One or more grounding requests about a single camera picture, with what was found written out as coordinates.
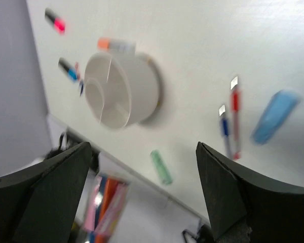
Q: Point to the grey highlighter orange cap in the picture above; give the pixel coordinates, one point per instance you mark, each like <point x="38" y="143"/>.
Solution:
<point x="111" y="44"/>

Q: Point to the green transparent highlighter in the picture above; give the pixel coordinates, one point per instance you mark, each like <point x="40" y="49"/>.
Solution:
<point x="161" y="169"/>

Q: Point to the white round pen holder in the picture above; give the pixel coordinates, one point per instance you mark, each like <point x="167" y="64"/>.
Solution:
<point x="121" y="89"/>

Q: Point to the black highlighter pink cap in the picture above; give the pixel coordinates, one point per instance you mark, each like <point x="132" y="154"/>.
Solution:
<point x="55" y="20"/>

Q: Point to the blue gel pen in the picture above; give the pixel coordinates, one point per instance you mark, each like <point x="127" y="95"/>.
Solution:
<point x="224" y="124"/>

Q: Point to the colourful sticky note stack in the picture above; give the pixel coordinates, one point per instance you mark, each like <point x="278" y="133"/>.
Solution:
<point x="106" y="203"/>

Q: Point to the blue transparent highlighter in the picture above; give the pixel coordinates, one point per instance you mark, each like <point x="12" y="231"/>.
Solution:
<point x="279" y="108"/>

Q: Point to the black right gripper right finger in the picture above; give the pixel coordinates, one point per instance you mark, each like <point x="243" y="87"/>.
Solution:
<point x="246" y="206"/>

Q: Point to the black highlighter blue cap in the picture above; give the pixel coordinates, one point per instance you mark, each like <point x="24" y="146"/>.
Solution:
<point x="68" y="69"/>

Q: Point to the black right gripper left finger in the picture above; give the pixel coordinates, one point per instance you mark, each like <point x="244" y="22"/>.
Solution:
<point x="39" y="203"/>

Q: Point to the red gel pen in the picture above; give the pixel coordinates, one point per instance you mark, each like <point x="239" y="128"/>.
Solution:
<point x="235" y="107"/>

